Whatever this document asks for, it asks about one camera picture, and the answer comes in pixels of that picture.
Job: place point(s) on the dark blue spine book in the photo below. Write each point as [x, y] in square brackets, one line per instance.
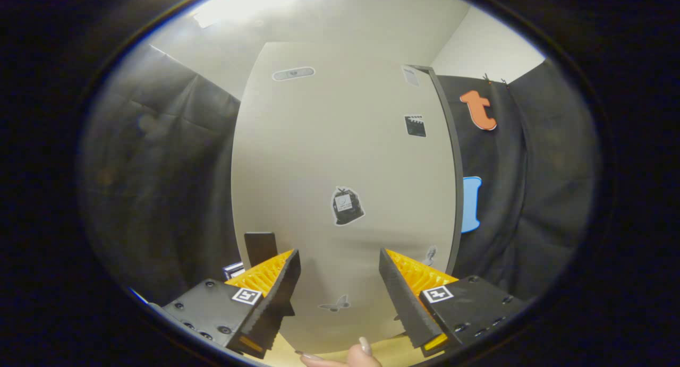
[231, 267]

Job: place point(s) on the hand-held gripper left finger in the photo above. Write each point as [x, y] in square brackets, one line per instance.
[277, 303]

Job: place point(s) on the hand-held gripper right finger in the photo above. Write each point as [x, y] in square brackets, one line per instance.
[404, 303]

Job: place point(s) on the black backdrop cloth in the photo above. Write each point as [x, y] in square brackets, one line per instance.
[552, 170]

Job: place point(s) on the white shoe cabinet door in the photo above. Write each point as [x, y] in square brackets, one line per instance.
[319, 144]

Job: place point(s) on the grey shoe cabinet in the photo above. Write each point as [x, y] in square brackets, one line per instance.
[459, 197]

